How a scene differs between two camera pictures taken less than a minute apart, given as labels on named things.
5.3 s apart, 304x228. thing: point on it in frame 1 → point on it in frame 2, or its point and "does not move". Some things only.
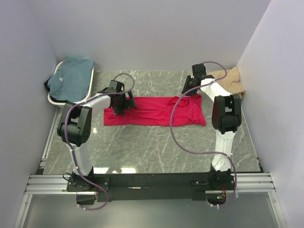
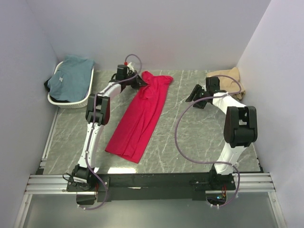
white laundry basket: x=60 y=104 does not move
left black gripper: x=124 y=106 → x=135 y=80
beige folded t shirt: x=232 y=81 does not move
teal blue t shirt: x=71 y=81 does not move
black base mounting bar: x=150 y=187 does not move
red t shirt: x=157 y=111 → x=131 y=138
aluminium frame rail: x=41 y=183 does not move
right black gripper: x=190 y=85 → x=199 y=98
